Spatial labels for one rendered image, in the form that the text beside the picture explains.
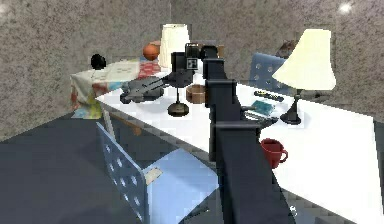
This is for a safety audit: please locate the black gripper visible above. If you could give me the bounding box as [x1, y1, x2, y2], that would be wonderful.
[119, 51, 196, 105]

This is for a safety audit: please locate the orange basketball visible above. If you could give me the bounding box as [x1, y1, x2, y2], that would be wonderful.
[142, 43, 161, 62]

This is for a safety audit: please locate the white shade table lamp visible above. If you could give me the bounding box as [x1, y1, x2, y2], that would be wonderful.
[157, 23, 192, 118]

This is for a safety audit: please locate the brown round bowl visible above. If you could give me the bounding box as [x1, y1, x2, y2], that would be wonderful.
[185, 84, 208, 105]

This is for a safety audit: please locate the black round object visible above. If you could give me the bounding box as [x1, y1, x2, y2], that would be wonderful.
[90, 53, 107, 71]

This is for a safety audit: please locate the beige flat item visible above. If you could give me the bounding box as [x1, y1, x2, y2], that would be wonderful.
[144, 167, 164, 186]

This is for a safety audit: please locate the blue perforated chair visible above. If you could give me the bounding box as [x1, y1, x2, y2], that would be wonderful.
[248, 52, 295, 97]
[96, 121, 220, 224]

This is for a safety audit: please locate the teal book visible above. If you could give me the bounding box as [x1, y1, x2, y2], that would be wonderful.
[250, 99, 276, 117]

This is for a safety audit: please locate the black flat object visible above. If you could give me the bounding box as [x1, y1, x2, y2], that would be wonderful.
[241, 105, 280, 130]

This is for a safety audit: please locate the black remote control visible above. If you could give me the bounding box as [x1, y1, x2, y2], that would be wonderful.
[253, 90, 285, 103]

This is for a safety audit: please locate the red mug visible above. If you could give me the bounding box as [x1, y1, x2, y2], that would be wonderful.
[259, 138, 289, 170]

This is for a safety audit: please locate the brown object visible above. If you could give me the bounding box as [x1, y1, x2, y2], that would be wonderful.
[275, 39, 299, 60]

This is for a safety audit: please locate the cream shade table lamp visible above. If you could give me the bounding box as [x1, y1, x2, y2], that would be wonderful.
[272, 28, 337, 126]

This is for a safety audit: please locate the white table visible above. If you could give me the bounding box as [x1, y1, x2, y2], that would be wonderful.
[94, 70, 384, 224]

